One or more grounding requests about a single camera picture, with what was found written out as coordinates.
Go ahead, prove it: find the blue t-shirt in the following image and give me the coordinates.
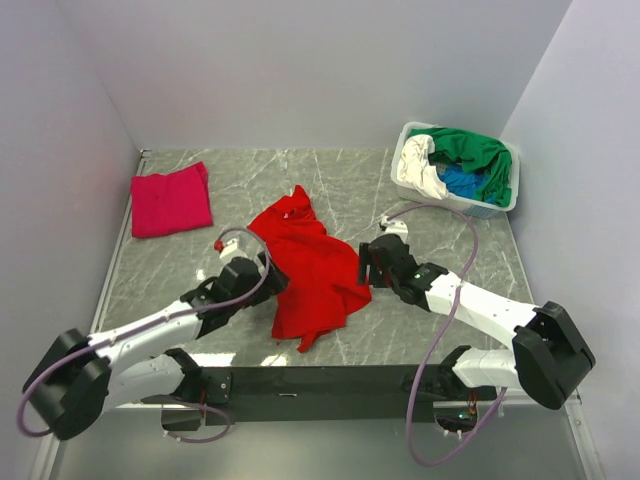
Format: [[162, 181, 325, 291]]
[[439, 164, 488, 200]]

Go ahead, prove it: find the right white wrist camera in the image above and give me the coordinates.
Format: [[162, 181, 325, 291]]
[[379, 215, 408, 242]]

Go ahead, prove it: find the folded magenta t-shirt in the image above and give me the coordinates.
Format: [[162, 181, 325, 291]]
[[130, 162, 213, 239]]

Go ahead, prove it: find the aluminium frame rail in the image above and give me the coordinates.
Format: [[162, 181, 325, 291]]
[[103, 387, 581, 411]]

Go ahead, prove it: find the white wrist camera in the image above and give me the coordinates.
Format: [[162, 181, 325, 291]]
[[379, 215, 408, 242], [214, 238, 245, 263]]

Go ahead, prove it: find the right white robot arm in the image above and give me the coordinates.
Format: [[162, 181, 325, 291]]
[[358, 234, 596, 410]]

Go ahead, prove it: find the white t-shirt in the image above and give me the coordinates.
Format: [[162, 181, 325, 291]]
[[397, 134, 449, 200]]

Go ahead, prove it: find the white plastic laundry basket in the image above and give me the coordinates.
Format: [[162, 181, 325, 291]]
[[390, 121, 521, 219]]

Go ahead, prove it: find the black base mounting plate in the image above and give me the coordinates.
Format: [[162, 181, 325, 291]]
[[161, 365, 497, 432]]

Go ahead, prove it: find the red t-shirt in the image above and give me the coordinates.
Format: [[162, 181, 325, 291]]
[[248, 185, 372, 353]]

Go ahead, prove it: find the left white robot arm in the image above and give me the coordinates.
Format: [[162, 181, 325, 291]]
[[18, 253, 289, 440]]

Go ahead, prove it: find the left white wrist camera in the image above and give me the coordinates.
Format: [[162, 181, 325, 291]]
[[214, 238, 245, 263]]

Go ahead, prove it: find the green t-shirt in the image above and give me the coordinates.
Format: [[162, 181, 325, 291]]
[[409, 127, 512, 207]]

